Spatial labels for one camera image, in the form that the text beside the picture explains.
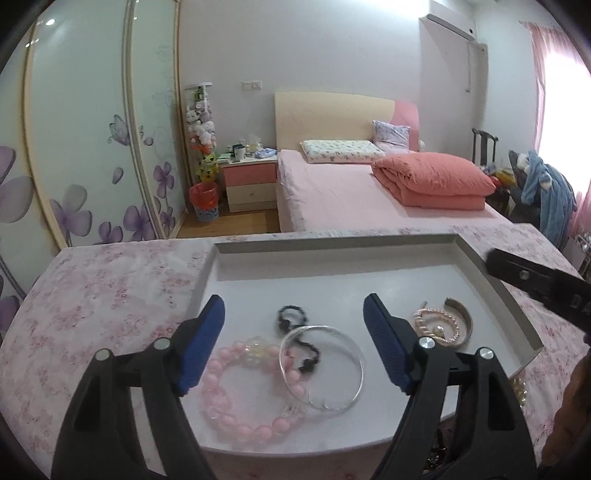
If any pink curtain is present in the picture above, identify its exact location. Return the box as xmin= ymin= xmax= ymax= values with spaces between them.
xmin=519 ymin=18 xmax=591 ymax=268

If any thin silver bangle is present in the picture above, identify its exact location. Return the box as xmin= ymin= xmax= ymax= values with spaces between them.
xmin=279 ymin=324 xmax=365 ymax=413

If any white patterned pillow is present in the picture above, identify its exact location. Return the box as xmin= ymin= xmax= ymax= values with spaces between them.
xmin=299 ymin=139 xmax=386 ymax=164

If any purple patterned pillow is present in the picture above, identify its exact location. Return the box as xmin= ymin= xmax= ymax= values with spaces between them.
xmin=372 ymin=120 xmax=411 ymax=151

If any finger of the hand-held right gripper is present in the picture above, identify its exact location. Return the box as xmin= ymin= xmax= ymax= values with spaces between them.
xmin=486 ymin=248 xmax=591 ymax=330

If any grey cardboard tray box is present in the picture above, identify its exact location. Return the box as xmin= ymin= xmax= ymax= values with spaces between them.
xmin=182 ymin=233 xmax=544 ymax=450

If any dark red bead bracelet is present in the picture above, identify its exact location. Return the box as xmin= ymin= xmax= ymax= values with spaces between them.
xmin=422 ymin=427 xmax=458 ymax=469

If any dark wooden chair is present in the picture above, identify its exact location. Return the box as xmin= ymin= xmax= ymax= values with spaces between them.
xmin=472 ymin=128 xmax=499 ymax=167

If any pink bead bracelet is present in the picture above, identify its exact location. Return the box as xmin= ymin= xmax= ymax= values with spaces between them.
xmin=199 ymin=337 xmax=308 ymax=437

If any white air conditioner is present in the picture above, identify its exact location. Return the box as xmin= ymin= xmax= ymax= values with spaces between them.
xmin=425 ymin=0 xmax=478 ymax=40

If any trash basket with red bag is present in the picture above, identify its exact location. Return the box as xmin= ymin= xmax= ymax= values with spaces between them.
xmin=188 ymin=181 xmax=220 ymax=222

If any pearl bracelet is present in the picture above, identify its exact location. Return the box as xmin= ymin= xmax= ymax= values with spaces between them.
xmin=412 ymin=302 xmax=462 ymax=344

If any person's right forearm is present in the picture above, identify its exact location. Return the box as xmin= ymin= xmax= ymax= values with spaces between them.
xmin=541 ymin=332 xmax=591 ymax=469

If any wide metal bangle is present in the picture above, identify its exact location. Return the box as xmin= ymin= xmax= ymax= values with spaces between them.
xmin=443 ymin=298 xmax=474 ymax=347

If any black bead bracelet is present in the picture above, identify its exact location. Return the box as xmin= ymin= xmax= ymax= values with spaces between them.
xmin=277 ymin=305 xmax=321 ymax=374

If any bed with cream headboard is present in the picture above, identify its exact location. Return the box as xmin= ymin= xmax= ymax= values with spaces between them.
xmin=274 ymin=91 xmax=522 ymax=234

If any black office chair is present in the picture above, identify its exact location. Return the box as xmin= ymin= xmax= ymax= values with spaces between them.
xmin=508 ymin=150 xmax=542 ymax=223

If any hanging plush toy rack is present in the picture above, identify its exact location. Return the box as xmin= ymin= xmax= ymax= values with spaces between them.
xmin=184 ymin=83 xmax=220 ymax=183

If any folded pink quilt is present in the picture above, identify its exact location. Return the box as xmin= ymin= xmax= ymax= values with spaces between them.
xmin=372 ymin=153 xmax=497 ymax=210

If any white pipe cover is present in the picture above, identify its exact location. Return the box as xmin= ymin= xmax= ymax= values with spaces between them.
xmin=464 ymin=39 xmax=489 ymax=95

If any pink and cream nightstand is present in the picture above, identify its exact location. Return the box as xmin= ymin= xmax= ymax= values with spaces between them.
xmin=218 ymin=154 xmax=279 ymax=214

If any pile of colourful toys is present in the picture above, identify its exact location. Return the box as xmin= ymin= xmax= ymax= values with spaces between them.
xmin=485 ymin=165 xmax=514 ymax=186

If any blue fleece robe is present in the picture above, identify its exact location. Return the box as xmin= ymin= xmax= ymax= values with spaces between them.
xmin=517 ymin=150 xmax=578 ymax=250

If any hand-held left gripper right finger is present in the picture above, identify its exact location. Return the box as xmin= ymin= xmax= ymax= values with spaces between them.
xmin=363 ymin=293 xmax=539 ymax=480

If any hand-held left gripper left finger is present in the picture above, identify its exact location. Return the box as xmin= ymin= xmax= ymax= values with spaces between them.
xmin=50 ymin=294 xmax=226 ymax=480

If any floral sliding door wardrobe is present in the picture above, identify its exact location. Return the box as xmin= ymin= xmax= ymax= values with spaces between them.
xmin=0 ymin=0 xmax=190 ymax=324

